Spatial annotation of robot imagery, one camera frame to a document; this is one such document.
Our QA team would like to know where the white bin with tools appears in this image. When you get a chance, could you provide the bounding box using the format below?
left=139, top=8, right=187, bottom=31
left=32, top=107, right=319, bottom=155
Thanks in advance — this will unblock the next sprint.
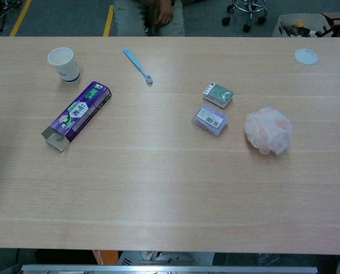
left=271, top=13, right=335, bottom=38

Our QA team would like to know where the seated person in khaki trousers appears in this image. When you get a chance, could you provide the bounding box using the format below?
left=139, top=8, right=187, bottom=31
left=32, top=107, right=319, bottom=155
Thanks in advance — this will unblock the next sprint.
left=113, top=0, right=186, bottom=37

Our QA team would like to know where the chrome swivel stool base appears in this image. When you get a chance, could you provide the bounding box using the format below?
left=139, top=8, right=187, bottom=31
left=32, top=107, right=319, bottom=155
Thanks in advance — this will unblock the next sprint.
left=221, top=0, right=269, bottom=33

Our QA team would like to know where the pink mesh bath sponge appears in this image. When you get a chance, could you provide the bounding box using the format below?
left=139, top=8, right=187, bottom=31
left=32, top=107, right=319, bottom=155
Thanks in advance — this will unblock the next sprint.
left=244, top=106, right=294, bottom=156

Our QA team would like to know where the green and white soap box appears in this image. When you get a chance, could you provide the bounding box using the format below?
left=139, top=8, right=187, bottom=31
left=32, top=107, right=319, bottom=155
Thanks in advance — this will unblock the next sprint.
left=202, top=82, right=234, bottom=109

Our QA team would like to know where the light blue toothbrush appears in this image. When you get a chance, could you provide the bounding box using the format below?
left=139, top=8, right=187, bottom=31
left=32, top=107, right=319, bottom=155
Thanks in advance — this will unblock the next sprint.
left=123, top=47, right=154, bottom=85

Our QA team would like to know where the white paper cup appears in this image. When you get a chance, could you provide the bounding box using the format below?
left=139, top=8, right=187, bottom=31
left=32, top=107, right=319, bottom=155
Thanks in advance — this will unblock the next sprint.
left=47, top=47, right=81, bottom=84

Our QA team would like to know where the purple clear plastic soap case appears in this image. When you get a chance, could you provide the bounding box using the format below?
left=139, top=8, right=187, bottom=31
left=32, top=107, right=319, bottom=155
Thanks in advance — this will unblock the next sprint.
left=191, top=103, right=230, bottom=138

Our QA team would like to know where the purple toothpaste box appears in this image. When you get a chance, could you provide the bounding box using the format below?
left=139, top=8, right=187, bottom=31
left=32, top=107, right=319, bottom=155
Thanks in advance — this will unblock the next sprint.
left=41, top=80, right=113, bottom=153

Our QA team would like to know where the aluminium frame rail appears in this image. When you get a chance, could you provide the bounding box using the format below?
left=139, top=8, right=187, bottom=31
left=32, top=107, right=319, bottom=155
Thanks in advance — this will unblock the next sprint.
left=21, top=264, right=319, bottom=274

